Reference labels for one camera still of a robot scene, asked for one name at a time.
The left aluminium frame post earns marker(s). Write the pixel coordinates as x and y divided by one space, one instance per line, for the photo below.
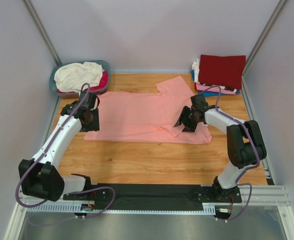
41 29

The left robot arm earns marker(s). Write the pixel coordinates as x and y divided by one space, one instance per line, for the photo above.
39 176

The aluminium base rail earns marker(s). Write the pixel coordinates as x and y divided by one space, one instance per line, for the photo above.
102 198

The white folded t-shirt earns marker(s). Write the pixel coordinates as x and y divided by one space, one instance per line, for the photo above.
196 70

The aluminium frame post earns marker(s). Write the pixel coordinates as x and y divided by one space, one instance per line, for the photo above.
41 29
265 33

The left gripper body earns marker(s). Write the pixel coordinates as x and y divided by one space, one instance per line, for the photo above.
94 124

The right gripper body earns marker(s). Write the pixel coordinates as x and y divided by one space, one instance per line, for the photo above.
192 114

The blue folded t-shirt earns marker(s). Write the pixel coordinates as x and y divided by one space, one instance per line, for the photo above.
209 94

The dark red folded t-shirt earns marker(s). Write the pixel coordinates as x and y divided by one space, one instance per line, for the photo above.
224 71

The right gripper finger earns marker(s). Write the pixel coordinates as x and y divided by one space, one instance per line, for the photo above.
189 128
183 118

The cream white t-shirt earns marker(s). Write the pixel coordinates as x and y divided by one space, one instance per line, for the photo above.
71 77

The magenta t-shirt in basket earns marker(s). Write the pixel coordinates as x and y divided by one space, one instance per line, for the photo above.
98 89

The right aluminium frame post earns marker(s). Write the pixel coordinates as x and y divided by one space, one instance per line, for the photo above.
265 33

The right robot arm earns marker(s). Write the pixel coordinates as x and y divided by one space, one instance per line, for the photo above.
245 147

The grey laundry basket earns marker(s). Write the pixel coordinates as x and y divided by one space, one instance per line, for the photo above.
52 84

